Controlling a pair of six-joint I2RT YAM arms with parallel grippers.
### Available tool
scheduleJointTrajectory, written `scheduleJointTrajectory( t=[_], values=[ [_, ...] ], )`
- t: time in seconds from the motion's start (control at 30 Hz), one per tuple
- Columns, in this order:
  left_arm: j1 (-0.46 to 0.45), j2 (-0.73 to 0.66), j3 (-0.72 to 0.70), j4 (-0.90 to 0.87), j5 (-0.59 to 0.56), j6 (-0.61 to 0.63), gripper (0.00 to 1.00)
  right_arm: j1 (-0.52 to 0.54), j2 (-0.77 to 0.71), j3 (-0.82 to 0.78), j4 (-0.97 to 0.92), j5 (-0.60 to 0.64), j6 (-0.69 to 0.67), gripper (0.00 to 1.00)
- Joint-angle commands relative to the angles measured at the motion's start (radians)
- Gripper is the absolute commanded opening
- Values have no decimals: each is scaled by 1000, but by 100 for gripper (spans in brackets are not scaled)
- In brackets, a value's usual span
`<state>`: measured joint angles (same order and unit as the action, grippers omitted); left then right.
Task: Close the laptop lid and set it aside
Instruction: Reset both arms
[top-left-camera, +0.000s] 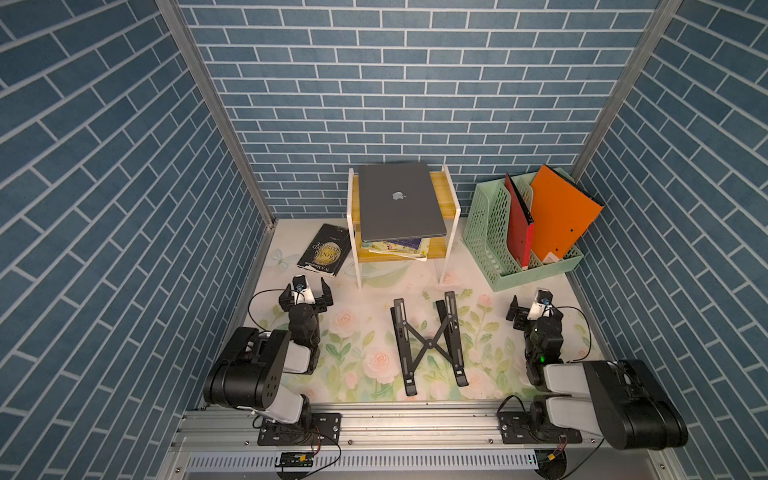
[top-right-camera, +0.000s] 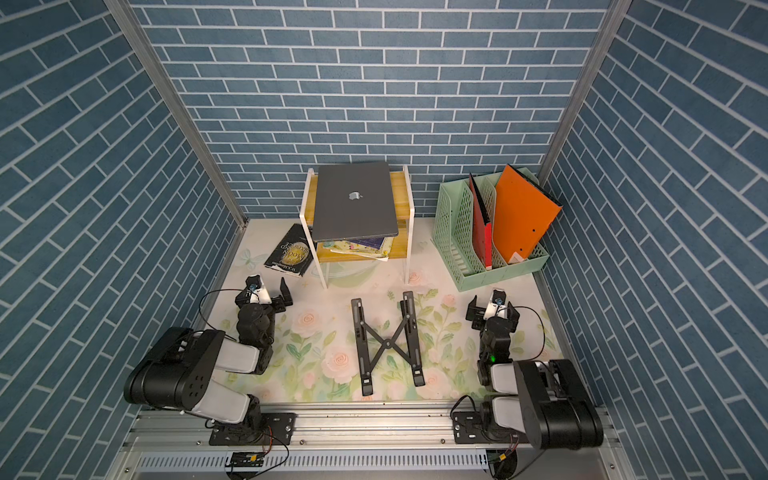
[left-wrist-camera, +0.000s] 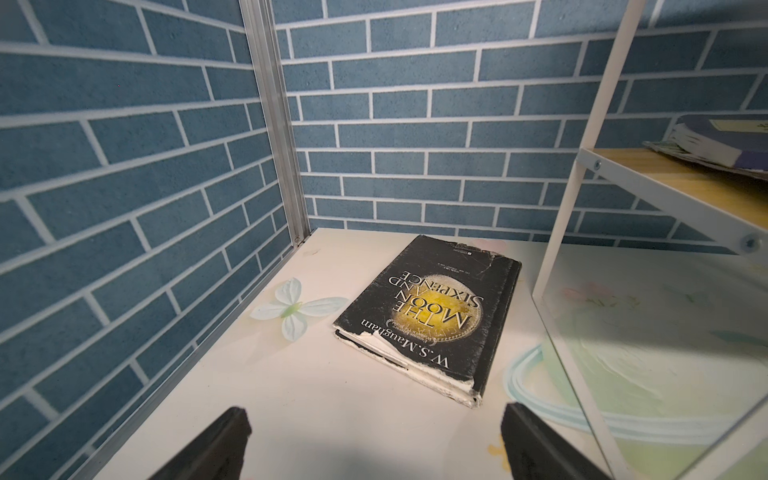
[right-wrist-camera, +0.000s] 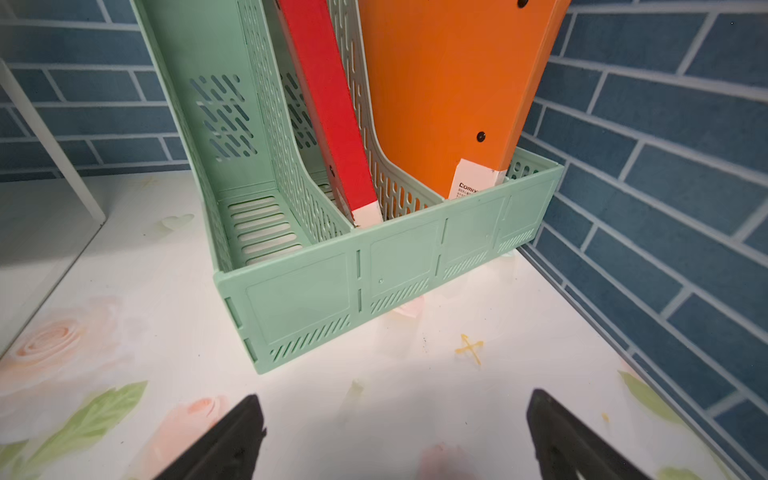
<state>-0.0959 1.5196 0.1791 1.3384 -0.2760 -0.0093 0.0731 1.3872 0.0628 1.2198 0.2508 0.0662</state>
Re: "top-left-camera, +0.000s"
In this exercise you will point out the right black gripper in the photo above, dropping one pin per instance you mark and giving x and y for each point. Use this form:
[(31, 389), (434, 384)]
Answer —
[(521, 316)]

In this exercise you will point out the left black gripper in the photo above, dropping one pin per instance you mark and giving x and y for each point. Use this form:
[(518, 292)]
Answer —
[(320, 303)]

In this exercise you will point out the grey laptop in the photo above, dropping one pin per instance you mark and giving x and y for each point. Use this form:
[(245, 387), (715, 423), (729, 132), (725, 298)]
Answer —
[(398, 201)]

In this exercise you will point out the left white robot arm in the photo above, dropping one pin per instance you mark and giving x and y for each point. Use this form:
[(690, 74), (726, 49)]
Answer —
[(247, 374)]

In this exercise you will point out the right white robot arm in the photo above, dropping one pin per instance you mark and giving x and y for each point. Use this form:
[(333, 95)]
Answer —
[(620, 401)]

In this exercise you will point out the black folding laptop stand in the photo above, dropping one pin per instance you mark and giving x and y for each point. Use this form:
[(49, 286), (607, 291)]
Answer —
[(412, 346)]

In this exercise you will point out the black book on table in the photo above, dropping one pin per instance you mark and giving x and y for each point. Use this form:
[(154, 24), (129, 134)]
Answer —
[(327, 251)]

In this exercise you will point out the floral table mat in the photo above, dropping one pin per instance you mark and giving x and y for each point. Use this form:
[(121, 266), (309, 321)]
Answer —
[(358, 361)]

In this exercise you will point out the green mesh file rack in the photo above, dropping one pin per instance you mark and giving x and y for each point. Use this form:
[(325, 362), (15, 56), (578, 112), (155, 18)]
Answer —
[(490, 228)]

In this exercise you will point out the red file folder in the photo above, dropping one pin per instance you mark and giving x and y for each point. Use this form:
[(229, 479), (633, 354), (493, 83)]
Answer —
[(521, 222)]

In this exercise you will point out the colourful picture book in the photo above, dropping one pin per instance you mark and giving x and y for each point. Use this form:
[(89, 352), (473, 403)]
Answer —
[(420, 255)]

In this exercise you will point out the white and wood shelf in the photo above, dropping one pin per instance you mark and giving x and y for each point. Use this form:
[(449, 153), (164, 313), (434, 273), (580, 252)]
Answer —
[(440, 247)]

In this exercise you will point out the orange file folder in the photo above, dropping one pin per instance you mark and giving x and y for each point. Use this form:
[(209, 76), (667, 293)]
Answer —
[(562, 213)]

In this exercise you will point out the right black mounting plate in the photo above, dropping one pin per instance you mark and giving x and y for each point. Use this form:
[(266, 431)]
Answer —
[(517, 427)]

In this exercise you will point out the black mounting plate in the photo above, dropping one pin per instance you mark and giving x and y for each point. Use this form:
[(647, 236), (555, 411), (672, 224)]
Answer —
[(517, 427), (322, 428)]

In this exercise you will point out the dark blue book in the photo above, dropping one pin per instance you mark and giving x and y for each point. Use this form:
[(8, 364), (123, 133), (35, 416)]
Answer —
[(402, 244)]

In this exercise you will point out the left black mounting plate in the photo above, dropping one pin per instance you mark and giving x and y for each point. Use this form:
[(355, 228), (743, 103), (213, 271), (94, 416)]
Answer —
[(322, 428)]

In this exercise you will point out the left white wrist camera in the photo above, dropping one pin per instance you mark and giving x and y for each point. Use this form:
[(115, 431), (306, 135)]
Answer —
[(301, 292)]

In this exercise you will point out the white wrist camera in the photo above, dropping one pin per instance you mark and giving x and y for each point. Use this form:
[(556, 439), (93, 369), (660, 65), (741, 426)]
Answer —
[(541, 305), (301, 292)]

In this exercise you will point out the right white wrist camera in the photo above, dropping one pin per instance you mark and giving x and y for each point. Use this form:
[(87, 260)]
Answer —
[(541, 305)]

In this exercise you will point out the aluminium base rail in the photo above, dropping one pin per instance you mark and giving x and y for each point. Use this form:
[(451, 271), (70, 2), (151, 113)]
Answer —
[(408, 440)]

